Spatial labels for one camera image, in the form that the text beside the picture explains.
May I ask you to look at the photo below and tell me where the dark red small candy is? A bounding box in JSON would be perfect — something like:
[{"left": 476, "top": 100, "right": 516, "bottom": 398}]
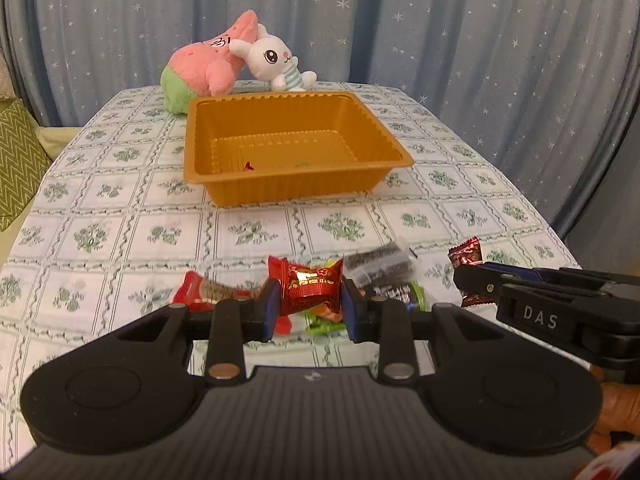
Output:
[{"left": 448, "top": 236, "right": 494, "bottom": 308}]

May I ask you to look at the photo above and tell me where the red snack packet brown label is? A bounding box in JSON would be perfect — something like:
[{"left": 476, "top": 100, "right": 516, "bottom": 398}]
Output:
[{"left": 171, "top": 271, "right": 254, "bottom": 312}]

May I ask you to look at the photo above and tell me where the green black sausage snack packet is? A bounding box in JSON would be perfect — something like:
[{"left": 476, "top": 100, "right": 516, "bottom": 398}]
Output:
[{"left": 304, "top": 280, "right": 428, "bottom": 336}]

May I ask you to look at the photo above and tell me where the red gold candy packet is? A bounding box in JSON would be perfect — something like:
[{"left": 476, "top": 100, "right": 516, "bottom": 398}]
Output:
[{"left": 268, "top": 256, "right": 343, "bottom": 315}]

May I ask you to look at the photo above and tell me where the right hand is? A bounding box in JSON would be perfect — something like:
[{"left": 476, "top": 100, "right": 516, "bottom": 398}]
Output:
[{"left": 587, "top": 365, "right": 640, "bottom": 455}]

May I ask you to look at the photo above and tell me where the clear packet black seaweed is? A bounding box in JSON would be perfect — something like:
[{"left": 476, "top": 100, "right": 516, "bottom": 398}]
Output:
[{"left": 343, "top": 238, "right": 418, "bottom": 287}]

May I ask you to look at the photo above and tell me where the floral checked tablecloth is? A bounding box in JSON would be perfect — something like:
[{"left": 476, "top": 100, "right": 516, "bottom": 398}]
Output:
[{"left": 1, "top": 84, "right": 575, "bottom": 467}]

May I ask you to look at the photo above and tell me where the orange plastic tray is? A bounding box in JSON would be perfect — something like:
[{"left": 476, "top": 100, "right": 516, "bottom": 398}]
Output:
[{"left": 183, "top": 91, "right": 414, "bottom": 207}]

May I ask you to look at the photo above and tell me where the blue starry curtain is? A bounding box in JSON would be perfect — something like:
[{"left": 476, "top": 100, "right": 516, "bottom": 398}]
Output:
[{"left": 1, "top": 0, "right": 639, "bottom": 273}]

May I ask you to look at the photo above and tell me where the pink starfish plush toy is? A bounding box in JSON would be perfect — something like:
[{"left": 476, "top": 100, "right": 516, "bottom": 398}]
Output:
[{"left": 160, "top": 10, "right": 258, "bottom": 115}]

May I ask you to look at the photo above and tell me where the green zigzag cushion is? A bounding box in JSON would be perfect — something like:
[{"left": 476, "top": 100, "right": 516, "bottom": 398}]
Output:
[{"left": 0, "top": 99, "right": 52, "bottom": 231}]

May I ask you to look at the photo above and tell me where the white bunny plush toy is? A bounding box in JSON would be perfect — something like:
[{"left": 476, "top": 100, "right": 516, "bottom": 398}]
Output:
[{"left": 229, "top": 24, "right": 317, "bottom": 92}]

